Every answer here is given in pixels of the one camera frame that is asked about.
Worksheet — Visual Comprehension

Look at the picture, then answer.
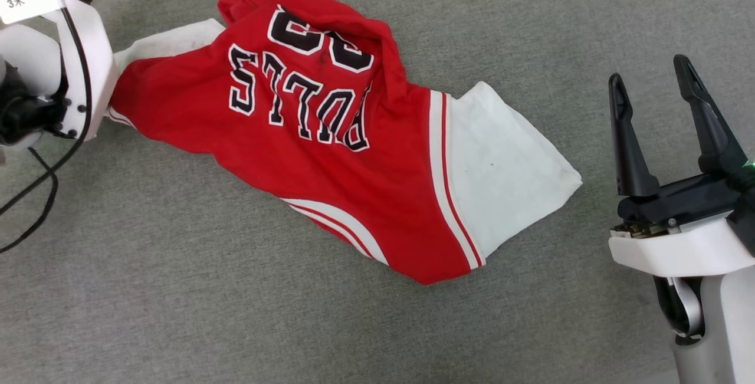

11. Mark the red white basketball jersey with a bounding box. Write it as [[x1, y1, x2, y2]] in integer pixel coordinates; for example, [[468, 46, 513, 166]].
[[107, 0, 583, 285]]

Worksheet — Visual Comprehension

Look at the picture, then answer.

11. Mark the white paper cable tag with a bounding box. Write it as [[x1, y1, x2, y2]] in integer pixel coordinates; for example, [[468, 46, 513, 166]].
[[0, 0, 64, 25]]

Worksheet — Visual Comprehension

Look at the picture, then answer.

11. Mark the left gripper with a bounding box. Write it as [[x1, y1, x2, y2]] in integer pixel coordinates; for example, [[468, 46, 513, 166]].
[[0, 24, 67, 149]]

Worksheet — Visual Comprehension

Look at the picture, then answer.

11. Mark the grey fabric sofa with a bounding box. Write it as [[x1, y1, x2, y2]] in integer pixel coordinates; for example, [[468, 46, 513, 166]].
[[0, 0, 755, 384]]

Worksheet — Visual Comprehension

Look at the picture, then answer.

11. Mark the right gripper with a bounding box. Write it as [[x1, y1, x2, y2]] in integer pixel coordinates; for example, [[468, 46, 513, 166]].
[[609, 55, 755, 255]]

